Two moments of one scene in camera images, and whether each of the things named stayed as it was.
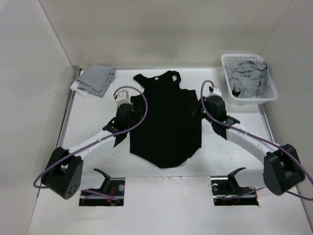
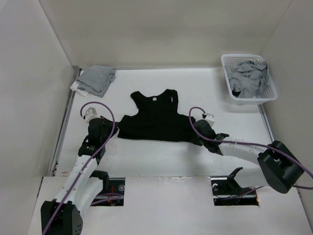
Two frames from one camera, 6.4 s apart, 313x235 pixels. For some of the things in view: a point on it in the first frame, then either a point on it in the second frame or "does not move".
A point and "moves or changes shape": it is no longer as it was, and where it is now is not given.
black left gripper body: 135,117 -> 108,129
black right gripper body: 205,103 -> 199,140
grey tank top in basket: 249,77 does not move
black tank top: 169,129 moves or changes shape
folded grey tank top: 96,80 does not move
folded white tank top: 74,87 does not move
